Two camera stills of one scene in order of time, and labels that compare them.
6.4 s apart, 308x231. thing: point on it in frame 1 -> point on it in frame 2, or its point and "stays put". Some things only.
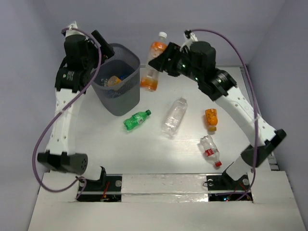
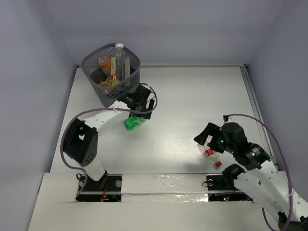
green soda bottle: (136, 119) stays put
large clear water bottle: (174, 117) -> (122, 62)
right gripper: (162, 61) -> (211, 129)
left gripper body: (96, 47) -> (140, 109)
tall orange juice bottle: (149, 79) -> (109, 63)
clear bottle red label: (211, 149) stays put
